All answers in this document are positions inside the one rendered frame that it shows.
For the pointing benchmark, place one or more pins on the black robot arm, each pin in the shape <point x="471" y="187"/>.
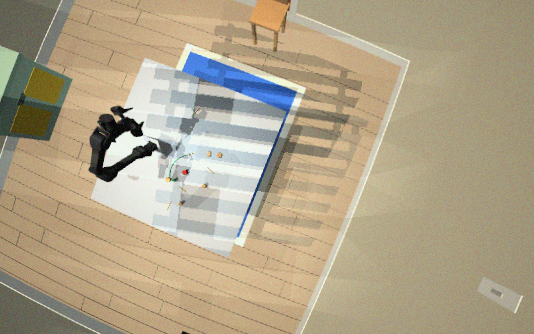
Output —
<point x="100" y="144"/>

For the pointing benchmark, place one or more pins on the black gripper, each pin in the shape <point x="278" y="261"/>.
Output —
<point x="119" y="111"/>

